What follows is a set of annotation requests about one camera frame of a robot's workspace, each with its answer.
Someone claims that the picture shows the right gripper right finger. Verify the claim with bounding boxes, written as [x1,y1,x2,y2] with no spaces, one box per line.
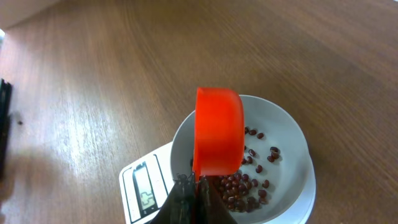
[195,177,236,224]

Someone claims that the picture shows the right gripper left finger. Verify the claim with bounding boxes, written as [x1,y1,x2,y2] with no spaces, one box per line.
[150,173,196,224]

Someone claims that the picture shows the orange measuring scoop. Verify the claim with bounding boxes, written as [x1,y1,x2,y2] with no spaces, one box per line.
[192,86,246,224]

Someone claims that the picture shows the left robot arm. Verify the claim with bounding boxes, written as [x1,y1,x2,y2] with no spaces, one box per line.
[1,78,12,179]

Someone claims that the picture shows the white digital kitchen scale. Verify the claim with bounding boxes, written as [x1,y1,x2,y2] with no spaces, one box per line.
[118,141,317,224]

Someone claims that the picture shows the red beans in bowl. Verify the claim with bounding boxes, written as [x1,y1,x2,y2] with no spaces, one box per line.
[213,126,280,213]

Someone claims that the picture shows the white round bowl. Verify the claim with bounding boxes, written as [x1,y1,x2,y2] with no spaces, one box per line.
[170,94,313,224]

